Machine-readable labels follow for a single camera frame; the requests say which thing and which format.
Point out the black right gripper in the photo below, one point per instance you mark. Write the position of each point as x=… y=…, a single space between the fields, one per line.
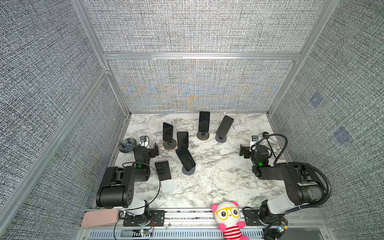
x=246 y=151

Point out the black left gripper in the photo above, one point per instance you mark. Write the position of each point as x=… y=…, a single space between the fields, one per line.
x=153 y=150

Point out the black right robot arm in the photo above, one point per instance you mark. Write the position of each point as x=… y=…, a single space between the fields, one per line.
x=305 y=185

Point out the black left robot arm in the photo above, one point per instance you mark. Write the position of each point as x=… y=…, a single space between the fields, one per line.
x=116 y=189

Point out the phone with pink edge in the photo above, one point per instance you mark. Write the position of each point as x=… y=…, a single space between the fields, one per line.
x=163 y=170

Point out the grey round back stand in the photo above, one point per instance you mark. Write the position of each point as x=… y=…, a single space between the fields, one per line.
x=220 y=139

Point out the white flat phone stand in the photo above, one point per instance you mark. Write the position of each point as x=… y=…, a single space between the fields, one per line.
x=167 y=186

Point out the grey flower shaped bowl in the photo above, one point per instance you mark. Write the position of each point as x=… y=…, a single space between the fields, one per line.
x=127 y=145

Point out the pink white plush toy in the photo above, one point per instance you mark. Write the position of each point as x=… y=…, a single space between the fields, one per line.
x=227 y=215

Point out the pink eraser block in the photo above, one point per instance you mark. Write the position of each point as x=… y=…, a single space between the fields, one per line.
x=100 y=218

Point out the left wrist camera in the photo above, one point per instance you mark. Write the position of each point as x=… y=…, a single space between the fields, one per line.
x=144 y=141

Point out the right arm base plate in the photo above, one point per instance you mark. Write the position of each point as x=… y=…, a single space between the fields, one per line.
x=252 y=218

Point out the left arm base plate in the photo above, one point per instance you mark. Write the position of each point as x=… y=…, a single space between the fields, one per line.
x=152 y=218

